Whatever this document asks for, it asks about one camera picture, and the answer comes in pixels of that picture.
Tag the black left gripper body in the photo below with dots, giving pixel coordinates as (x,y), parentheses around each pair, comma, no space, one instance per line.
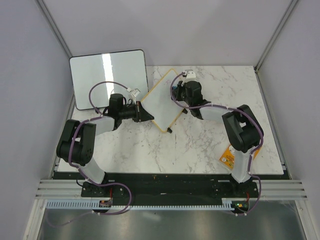
(132,112)

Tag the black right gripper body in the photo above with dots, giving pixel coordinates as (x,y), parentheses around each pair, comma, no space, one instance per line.
(179,95)

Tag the yellow framed small whiteboard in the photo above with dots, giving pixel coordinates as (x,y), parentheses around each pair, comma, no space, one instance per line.
(159,104)

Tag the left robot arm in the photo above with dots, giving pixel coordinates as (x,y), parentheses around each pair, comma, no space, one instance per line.
(77,141)

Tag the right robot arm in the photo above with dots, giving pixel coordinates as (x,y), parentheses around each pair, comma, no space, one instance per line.
(243,130)

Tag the black framed large whiteboard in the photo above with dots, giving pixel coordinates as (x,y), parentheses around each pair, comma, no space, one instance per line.
(95,77)

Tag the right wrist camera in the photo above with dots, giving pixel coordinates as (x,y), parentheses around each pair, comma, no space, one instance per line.
(189,75)

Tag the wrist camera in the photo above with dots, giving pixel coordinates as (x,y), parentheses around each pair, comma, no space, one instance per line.
(189,75)
(133,92)

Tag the metal wire whiteboard stand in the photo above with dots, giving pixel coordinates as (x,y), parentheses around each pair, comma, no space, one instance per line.
(169,129)

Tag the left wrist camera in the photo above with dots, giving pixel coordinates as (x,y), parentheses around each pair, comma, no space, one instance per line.
(133,92)

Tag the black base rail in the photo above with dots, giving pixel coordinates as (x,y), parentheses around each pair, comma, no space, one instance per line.
(121,178)

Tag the white slotted cable duct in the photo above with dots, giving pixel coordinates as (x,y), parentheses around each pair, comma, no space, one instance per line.
(74,204)

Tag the aluminium frame rail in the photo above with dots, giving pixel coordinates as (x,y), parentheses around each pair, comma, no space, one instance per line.
(218,189)

